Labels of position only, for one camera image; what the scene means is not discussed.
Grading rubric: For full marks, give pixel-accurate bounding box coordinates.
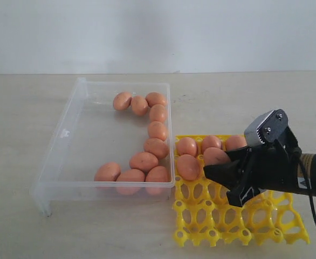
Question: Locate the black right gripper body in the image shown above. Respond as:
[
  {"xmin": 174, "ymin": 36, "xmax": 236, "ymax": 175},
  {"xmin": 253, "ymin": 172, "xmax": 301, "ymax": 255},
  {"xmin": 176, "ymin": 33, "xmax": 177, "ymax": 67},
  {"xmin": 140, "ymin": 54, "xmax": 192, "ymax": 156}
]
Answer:
[{"xmin": 251, "ymin": 129, "xmax": 303, "ymax": 194}]

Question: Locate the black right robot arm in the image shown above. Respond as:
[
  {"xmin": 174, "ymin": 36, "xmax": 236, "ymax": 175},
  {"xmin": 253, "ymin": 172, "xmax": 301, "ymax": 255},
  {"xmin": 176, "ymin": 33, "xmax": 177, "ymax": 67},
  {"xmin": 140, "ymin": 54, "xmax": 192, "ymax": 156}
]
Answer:
[{"xmin": 204, "ymin": 128, "xmax": 316, "ymax": 207}]

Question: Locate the yellow plastic egg tray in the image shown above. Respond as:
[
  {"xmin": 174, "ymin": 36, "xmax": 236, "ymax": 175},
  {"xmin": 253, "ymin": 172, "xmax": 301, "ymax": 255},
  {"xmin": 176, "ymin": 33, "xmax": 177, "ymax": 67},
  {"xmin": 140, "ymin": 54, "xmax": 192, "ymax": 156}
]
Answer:
[{"xmin": 171, "ymin": 134, "xmax": 311, "ymax": 248}]

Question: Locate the brown egg front right corner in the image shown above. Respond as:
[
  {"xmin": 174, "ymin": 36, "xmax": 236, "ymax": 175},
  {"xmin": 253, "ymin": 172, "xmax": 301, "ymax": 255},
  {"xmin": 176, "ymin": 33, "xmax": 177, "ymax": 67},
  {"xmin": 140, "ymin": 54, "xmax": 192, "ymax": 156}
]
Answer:
[{"xmin": 145, "ymin": 166, "xmax": 169, "ymax": 195}]

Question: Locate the clear plastic bin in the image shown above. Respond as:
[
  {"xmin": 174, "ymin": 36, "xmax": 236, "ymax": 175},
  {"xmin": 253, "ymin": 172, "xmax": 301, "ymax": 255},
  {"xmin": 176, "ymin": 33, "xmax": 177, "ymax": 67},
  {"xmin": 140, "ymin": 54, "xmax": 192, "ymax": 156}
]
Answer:
[{"xmin": 31, "ymin": 77, "xmax": 175, "ymax": 216}]

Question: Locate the brown egg second row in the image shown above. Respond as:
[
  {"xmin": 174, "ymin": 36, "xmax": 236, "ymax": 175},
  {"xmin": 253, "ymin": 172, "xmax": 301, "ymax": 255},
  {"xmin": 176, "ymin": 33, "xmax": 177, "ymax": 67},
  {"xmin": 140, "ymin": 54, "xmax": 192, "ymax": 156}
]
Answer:
[{"xmin": 113, "ymin": 92, "xmax": 132, "ymax": 111}]

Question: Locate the black camera cable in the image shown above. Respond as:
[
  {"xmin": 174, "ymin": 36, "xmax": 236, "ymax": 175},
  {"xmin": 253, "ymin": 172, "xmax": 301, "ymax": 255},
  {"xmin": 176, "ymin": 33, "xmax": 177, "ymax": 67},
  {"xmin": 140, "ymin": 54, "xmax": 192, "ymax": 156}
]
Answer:
[{"xmin": 290, "ymin": 147, "xmax": 316, "ymax": 253}]

